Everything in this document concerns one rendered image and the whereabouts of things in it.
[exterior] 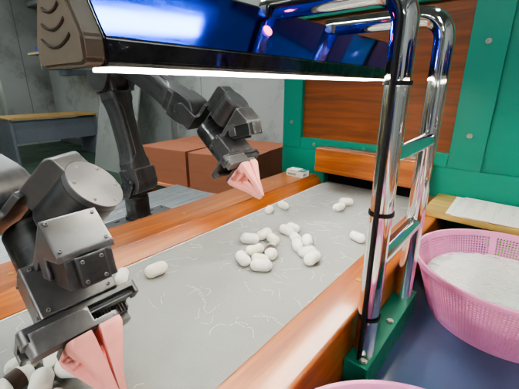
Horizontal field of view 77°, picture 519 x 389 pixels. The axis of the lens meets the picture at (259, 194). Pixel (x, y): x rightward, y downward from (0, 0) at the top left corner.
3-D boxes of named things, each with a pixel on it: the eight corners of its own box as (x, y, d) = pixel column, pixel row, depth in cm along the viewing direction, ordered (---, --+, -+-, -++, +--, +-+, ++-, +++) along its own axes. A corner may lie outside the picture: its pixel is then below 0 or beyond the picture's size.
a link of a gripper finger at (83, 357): (182, 368, 30) (133, 283, 33) (106, 426, 25) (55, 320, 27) (161, 384, 35) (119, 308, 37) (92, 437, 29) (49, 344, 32)
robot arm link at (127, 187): (157, 171, 89) (141, 169, 92) (131, 178, 82) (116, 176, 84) (159, 193, 91) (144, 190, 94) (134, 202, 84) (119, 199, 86)
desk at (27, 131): (103, 153, 529) (97, 113, 509) (18, 167, 438) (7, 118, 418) (84, 149, 564) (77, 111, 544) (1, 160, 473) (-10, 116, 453)
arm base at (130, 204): (174, 187, 94) (158, 183, 98) (108, 206, 79) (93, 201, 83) (175, 212, 97) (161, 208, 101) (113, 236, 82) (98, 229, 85)
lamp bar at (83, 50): (39, 69, 25) (17, -40, 23) (364, 80, 71) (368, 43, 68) (83, 64, 21) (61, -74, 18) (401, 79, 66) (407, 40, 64)
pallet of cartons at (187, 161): (135, 192, 332) (130, 144, 316) (204, 173, 408) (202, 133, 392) (239, 224, 256) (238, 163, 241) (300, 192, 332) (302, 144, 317)
